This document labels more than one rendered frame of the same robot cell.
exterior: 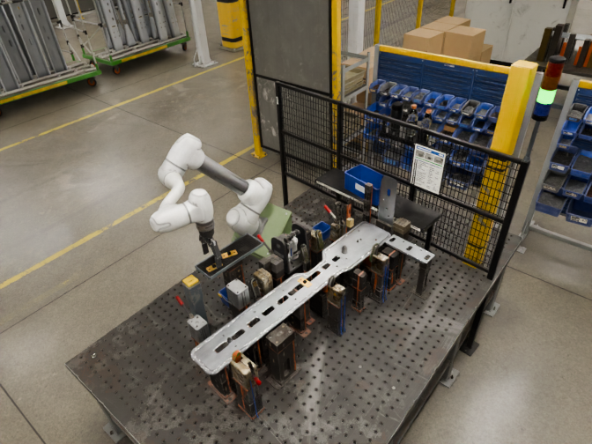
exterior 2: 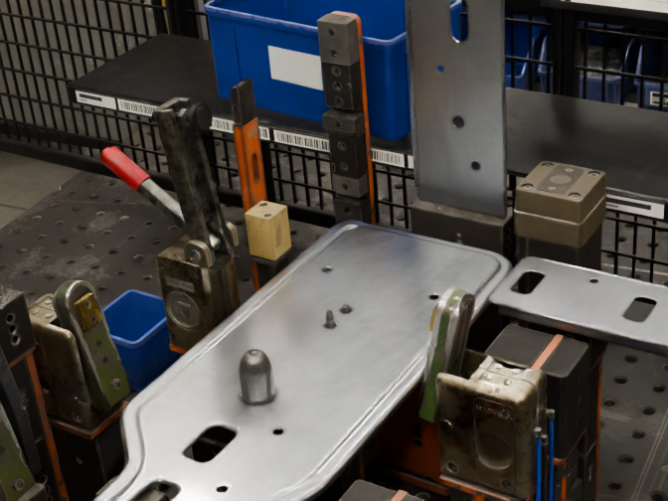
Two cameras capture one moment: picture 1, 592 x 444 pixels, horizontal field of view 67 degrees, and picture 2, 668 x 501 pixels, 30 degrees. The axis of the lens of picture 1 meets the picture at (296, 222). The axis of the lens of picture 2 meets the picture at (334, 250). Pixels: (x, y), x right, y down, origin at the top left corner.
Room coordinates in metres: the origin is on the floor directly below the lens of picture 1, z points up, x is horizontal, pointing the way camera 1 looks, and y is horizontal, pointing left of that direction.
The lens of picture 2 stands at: (1.05, -0.17, 1.70)
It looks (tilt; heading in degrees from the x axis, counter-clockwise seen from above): 30 degrees down; 348
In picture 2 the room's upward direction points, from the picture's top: 5 degrees counter-clockwise
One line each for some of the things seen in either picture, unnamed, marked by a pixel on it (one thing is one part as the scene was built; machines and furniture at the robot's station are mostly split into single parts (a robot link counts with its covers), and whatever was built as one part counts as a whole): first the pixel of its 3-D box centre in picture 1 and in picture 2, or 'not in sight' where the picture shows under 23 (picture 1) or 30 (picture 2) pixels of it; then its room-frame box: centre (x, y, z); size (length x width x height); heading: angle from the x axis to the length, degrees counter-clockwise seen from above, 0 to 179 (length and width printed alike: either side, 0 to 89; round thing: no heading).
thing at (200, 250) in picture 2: not in sight; (197, 252); (2.15, -0.25, 1.06); 0.03 x 0.01 x 0.03; 44
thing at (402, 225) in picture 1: (399, 244); (559, 316); (2.16, -0.66, 0.88); 0.08 x 0.08 x 0.36; 44
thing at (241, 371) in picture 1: (247, 386); not in sight; (1.20, 0.27, 0.88); 0.15 x 0.11 x 0.36; 44
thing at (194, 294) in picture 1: (198, 311); not in sight; (1.65, 0.56, 0.92); 0.08 x 0.08 x 0.44; 44
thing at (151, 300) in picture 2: (321, 232); (137, 342); (2.50, -0.18, 0.74); 0.11 x 0.10 x 0.09; 134
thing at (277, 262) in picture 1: (277, 283); not in sight; (1.87, 0.13, 0.89); 0.13 x 0.11 x 0.38; 44
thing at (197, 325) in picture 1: (203, 344); not in sight; (1.46, 0.51, 0.88); 0.11 x 0.10 x 0.36; 44
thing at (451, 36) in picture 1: (446, 66); not in sight; (6.44, -2.30, 0.52); 1.20 x 0.80 x 1.05; 135
